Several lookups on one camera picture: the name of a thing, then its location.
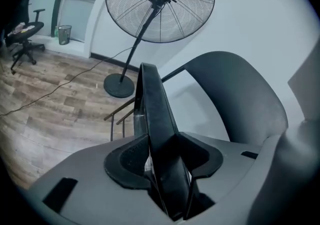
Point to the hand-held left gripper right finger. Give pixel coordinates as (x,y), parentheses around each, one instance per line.
(225,189)

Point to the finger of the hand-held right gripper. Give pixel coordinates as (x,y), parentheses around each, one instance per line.
(307,86)
(287,181)

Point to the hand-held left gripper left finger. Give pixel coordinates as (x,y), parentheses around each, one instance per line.
(100,194)

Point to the black folding chair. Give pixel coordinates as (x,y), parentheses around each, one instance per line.
(155,109)

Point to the black office chair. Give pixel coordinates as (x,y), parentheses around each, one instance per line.
(25,31)

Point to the green plastic bottle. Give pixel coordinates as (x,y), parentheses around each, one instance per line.
(56,32)

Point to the black window frame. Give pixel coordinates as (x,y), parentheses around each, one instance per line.
(55,6)

